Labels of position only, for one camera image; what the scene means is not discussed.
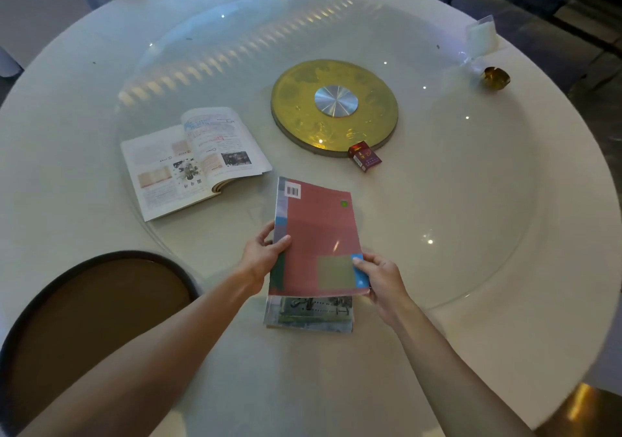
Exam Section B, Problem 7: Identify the clear acrylic sign holder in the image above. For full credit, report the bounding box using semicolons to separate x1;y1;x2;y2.
459;15;500;71

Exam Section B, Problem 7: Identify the small gold ashtray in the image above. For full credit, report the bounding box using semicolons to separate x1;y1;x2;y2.
481;65;511;91

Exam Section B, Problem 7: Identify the person's left forearm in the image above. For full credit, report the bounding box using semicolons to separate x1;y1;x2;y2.
19;268;266;437

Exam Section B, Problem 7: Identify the clear glass turntable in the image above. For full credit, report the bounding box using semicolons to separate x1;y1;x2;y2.
114;0;540;311

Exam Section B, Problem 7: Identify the gold round turntable base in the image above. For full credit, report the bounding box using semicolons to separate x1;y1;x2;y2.
270;58;399;158

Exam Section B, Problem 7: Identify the round brown tray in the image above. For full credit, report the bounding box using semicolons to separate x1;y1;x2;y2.
0;250;200;437

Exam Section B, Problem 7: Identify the white round table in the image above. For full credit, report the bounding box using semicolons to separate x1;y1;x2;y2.
0;0;622;437

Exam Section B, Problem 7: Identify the book with warriors cover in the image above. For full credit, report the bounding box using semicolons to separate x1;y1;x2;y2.
120;106;273;222

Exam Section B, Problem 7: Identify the book with building cover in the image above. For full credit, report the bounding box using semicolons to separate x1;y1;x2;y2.
264;295;354;334

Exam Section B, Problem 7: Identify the silver turntable hub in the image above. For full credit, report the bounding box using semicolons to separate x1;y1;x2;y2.
314;85;359;118

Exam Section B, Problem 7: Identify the book with pink cover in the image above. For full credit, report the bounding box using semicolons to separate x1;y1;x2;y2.
268;176;371;299

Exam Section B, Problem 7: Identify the person's right forearm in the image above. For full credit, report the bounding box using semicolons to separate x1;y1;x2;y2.
388;300;535;437

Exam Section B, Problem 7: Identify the person's left hand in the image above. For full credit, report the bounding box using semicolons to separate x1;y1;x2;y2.
238;221;293;297

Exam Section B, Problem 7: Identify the person's right hand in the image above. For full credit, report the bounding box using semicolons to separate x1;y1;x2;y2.
352;252;415;329

